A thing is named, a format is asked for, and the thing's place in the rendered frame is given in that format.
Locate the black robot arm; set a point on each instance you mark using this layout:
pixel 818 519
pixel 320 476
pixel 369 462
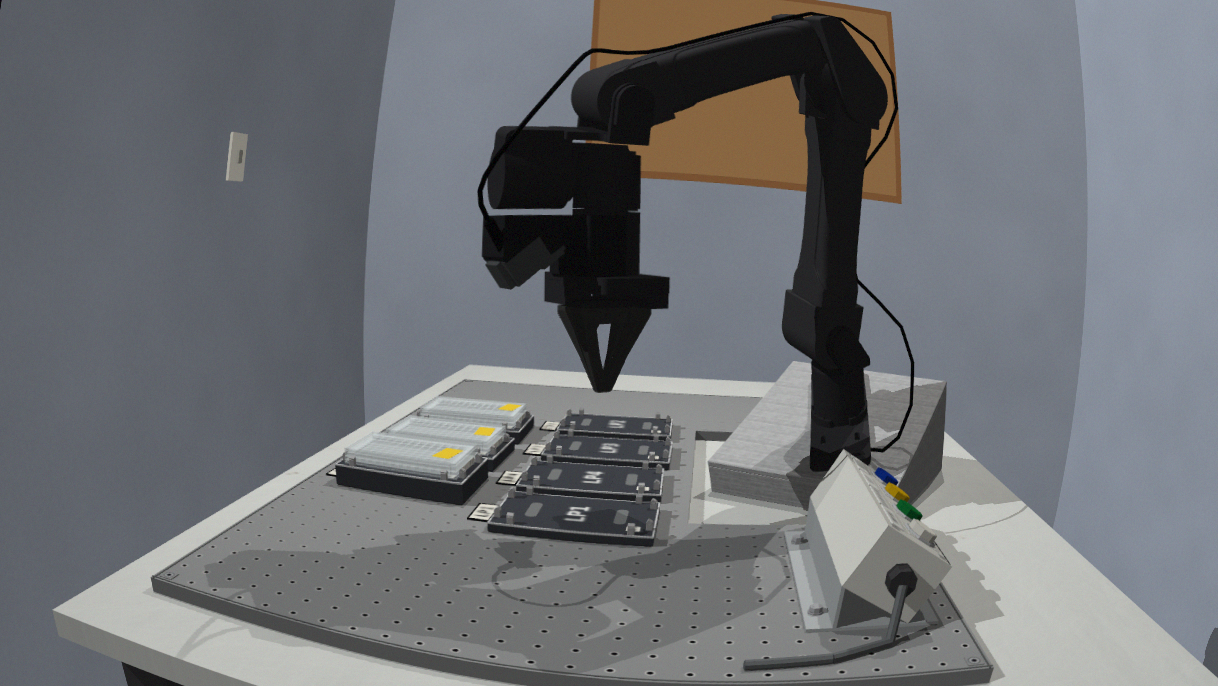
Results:
pixel 540 170

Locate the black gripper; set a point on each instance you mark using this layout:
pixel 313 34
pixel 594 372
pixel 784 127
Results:
pixel 623 302

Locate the white control box with colored buttons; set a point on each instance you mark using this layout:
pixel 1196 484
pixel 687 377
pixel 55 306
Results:
pixel 860 545

